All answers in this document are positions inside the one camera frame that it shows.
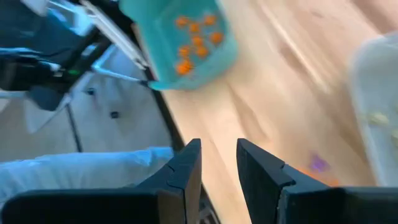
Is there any white plastic bin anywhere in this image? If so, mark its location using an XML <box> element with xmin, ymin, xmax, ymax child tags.
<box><xmin>348</xmin><ymin>32</ymin><xmax>398</xmax><ymax>187</ymax></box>

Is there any white metal bracket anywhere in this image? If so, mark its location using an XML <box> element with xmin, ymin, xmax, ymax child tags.
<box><xmin>79</xmin><ymin>0</ymin><xmax>149</xmax><ymax>84</ymax></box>

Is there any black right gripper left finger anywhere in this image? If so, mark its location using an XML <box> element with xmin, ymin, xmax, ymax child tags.
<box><xmin>136</xmin><ymin>138</ymin><xmax>203</xmax><ymax>224</ymax></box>

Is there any pale blue fabric bundle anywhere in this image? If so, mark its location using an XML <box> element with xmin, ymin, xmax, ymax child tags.
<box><xmin>0</xmin><ymin>146</ymin><xmax>174</xmax><ymax>208</ymax></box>

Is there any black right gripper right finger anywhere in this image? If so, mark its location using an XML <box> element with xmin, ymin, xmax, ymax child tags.
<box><xmin>236</xmin><ymin>138</ymin><xmax>330</xmax><ymax>224</ymax></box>

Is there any purple witch hat ring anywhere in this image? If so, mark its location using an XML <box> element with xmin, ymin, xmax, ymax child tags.
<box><xmin>310</xmin><ymin>153</ymin><xmax>331</xmax><ymax>174</ymax></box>

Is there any green plastic bin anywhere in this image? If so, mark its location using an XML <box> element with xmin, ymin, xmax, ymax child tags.
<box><xmin>119</xmin><ymin>0</ymin><xmax>239</xmax><ymax>91</ymax></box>

